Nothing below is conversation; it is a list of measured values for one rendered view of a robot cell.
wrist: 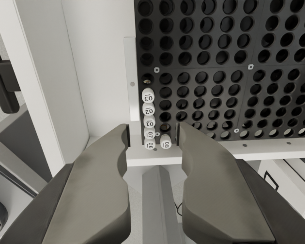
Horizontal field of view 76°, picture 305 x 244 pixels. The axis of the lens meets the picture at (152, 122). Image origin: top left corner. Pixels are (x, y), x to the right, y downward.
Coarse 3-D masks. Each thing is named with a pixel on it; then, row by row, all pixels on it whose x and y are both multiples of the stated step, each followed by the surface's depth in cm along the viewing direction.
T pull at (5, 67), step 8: (0, 56) 18; (0, 64) 17; (8, 64) 17; (0, 72) 17; (8, 72) 17; (0, 80) 18; (8, 80) 18; (16, 80) 18; (0, 88) 18; (8, 88) 18; (16, 88) 18; (0, 96) 18; (8, 96) 18; (0, 104) 19; (8, 104) 19; (16, 104) 20; (8, 112) 19; (16, 112) 20
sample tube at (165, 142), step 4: (164, 124) 25; (164, 128) 24; (164, 136) 22; (168, 136) 23; (160, 140) 22; (164, 140) 22; (168, 140) 22; (164, 144) 22; (168, 144) 22; (164, 148) 22
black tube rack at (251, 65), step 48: (144, 0) 19; (192, 0) 16; (240, 0) 16; (288, 0) 17; (144, 48) 21; (192, 48) 18; (240, 48) 18; (288, 48) 19; (192, 96) 20; (240, 96) 21; (288, 96) 22
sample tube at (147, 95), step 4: (148, 80) 22; (148, 88) 20; (144, 92) 19; (148, 92) 19; (152, 92) 19; (144, 96) 19; (148, 96) 19; (152, 96) 19; (144, 100) 19; (148, 100) 19; (152, 100) 19
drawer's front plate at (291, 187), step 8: (264, 160) 35; (272, 160) 33; (280, 160) 32; (264, 168) 35; (272, 168) 33; (280, 168) 31; (288, 168) 31; (272, 176) 33; (280, 176) 31; (288, 176) 29; (296, 176) 29; (272, 184) 33; (280, 184) 31; (288, 184) 29; (296, 184) 28; (304, 184) 28; (280, 192) 31; (288, 192) 29; (296, 192) 28; (304, 192) 27; (288, 200) 30; (296, 200) 28; (304, 200) 26; (296, 208) 28; (304, 208) 27; (304, 216) 27
